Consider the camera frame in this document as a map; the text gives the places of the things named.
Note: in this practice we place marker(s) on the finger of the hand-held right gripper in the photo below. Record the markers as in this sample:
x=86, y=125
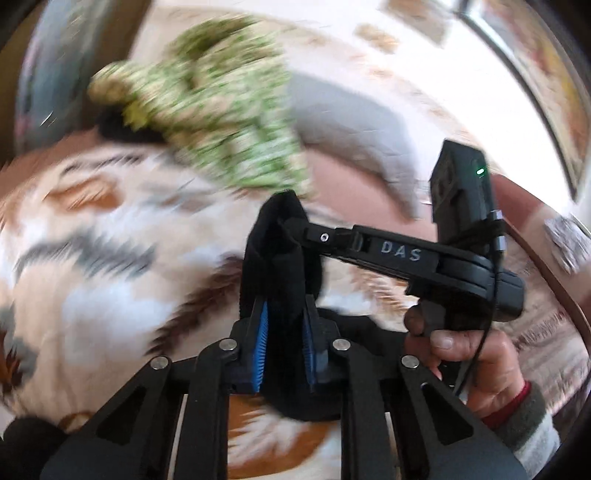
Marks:
x=314, y=235

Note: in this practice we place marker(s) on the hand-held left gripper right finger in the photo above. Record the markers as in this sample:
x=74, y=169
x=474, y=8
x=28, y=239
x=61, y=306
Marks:
x=310, y=355

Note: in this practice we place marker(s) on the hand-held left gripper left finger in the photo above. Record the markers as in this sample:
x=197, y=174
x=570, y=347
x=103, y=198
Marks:
x=261, y=346

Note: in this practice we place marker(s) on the black pants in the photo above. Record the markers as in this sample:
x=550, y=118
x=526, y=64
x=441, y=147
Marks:
x=281, y=258

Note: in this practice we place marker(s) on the person's right forearm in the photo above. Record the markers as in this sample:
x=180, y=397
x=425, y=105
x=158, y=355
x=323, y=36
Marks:
x=526, y=429

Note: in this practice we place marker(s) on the person's right hand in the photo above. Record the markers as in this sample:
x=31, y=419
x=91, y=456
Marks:
x=489, y=364

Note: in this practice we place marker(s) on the pink bed sheet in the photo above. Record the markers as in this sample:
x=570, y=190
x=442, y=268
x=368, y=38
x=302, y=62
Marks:
x=351, y=194

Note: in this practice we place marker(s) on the brown headboard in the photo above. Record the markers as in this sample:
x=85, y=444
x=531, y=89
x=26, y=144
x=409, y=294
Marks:
x=526, y=207

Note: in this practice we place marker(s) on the striped bed cover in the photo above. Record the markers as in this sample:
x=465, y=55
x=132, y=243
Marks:
x=545, y=323

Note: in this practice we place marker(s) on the cream floral cloth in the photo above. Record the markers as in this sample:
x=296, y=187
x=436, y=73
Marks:
x=563, y=240

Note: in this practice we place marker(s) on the grey pillow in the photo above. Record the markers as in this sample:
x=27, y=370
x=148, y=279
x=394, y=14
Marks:
x=351, y=124

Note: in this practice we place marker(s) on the green patterned quilt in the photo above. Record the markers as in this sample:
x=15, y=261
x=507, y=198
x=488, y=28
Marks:
x=221, y=106

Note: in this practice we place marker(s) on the leaf-print fleece blanket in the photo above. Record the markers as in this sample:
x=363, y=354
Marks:
x=92, y=277

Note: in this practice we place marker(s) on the stained glass window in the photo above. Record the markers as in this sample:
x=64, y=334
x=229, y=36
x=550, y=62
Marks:
x=51, y=83

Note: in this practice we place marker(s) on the dark-framed wall picture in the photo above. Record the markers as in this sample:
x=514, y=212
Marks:
x=545, y=60

